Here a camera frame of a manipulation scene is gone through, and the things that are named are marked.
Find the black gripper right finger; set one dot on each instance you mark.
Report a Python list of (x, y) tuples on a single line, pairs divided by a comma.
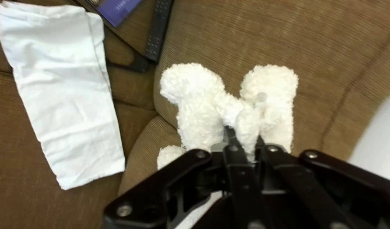
[(322, 186)]

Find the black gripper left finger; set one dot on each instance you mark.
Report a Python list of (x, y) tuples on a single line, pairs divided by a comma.
[(169, 192)]

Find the white fluffy toy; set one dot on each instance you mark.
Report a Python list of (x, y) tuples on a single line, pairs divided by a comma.
[(198, 106)]

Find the brown fabric sofa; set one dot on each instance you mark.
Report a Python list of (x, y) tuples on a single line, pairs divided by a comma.
[(287, 34)]

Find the cream pillow with blue tassels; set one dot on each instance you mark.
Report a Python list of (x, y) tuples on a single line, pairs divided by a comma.
[(380, 144)]

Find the white folded cloth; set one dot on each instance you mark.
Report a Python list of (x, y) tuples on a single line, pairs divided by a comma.
[(62, 94)]

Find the black remote control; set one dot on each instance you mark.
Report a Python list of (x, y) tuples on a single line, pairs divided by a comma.
[(158, 34)]

